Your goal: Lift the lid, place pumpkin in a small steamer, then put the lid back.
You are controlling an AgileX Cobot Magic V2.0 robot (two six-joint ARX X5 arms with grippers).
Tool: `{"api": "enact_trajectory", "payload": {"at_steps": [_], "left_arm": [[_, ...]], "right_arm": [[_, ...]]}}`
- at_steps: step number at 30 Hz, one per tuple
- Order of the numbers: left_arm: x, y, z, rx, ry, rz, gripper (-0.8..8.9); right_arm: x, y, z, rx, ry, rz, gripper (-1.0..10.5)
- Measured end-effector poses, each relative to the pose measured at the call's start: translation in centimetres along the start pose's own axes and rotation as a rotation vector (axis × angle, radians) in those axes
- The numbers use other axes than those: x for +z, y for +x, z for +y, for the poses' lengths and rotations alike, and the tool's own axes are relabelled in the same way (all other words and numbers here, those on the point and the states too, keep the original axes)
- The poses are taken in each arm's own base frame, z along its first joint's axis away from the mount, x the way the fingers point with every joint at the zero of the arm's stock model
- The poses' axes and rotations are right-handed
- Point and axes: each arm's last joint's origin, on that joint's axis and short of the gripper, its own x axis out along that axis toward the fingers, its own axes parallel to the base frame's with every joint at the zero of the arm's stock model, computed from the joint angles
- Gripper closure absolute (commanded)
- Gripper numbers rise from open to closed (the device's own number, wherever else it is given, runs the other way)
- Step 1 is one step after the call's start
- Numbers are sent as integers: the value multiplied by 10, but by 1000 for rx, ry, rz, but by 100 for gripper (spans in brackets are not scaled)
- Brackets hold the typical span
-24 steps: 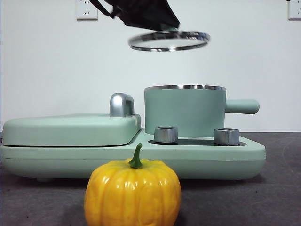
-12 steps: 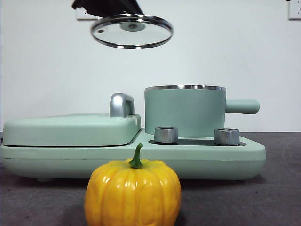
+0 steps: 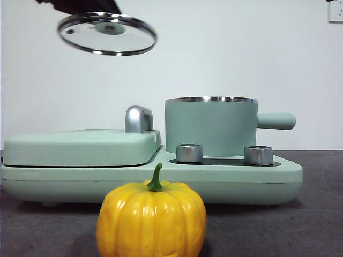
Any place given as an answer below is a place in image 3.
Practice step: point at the white wall socket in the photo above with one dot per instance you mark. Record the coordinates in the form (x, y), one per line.
(336, 13)

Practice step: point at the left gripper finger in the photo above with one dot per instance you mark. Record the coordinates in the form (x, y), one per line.
(88, 5)

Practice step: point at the yellow pumpkin with green stem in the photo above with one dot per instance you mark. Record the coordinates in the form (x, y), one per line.
(150, 219)

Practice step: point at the glass lid with mint knob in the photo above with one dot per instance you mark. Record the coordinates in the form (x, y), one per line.
(110, 28)

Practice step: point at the silver control knob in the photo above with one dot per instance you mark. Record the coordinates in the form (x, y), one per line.
(189, 154)
(257, 155)

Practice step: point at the mint green griddle cover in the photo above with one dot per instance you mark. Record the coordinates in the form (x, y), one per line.
(80, 147)

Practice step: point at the mint green breakfast machine base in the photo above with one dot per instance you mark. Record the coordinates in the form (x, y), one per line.
(214, 182)

